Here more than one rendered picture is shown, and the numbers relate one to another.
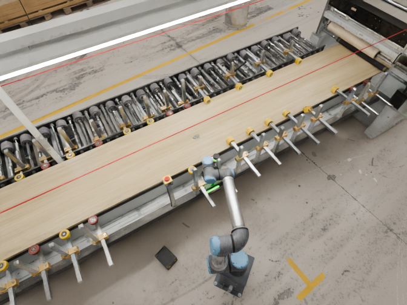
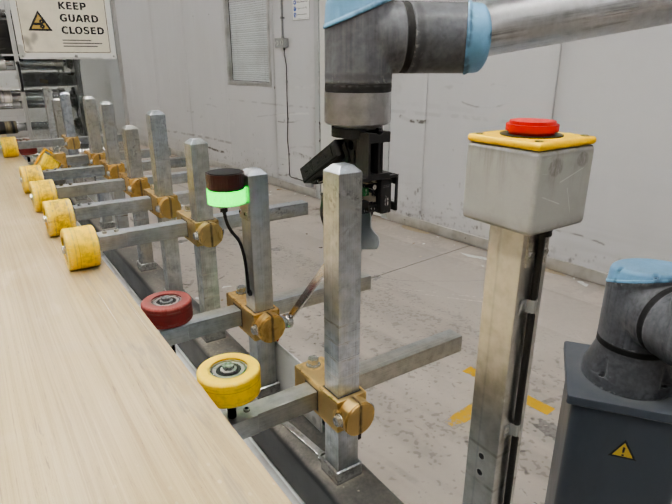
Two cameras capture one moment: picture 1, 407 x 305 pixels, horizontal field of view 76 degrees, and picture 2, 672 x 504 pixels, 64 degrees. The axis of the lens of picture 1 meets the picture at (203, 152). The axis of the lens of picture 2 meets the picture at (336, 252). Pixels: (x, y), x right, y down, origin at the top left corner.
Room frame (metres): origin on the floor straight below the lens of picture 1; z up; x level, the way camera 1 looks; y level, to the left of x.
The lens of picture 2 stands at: (1.23, 0.72, 1.28)
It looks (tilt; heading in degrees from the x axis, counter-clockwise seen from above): 20 degrees down; 265
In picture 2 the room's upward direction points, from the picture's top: straight up
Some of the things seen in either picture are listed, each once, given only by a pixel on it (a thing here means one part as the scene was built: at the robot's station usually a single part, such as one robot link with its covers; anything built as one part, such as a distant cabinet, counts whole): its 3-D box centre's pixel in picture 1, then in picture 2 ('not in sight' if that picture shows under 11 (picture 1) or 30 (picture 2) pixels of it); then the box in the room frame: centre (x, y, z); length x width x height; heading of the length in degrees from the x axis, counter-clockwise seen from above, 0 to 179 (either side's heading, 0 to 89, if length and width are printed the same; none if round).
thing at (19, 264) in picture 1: (33, 268); not in sight; (0.44, 1.39, 0.88); 0.04 x 0.04 x 0.48; 29
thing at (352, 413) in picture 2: (198, 186); (332, 395); (1.18, 0.06, 0.82); 0.14 x 0.06 x 0.05; 119
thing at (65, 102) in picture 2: (346, 104); (73, 150); (2.14, -1.67, 0.91); 0.04 x 0.04 x 0.48; 29
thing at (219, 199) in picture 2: not in sight; (226, 195); (1.33, -0.12, 1.08); 0.06 x 0.06 x 0.02
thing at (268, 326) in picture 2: not in sight; (253, 315); (1.30, -0.16, 0.85); 0.14 x 0.06 x 0.05; 119
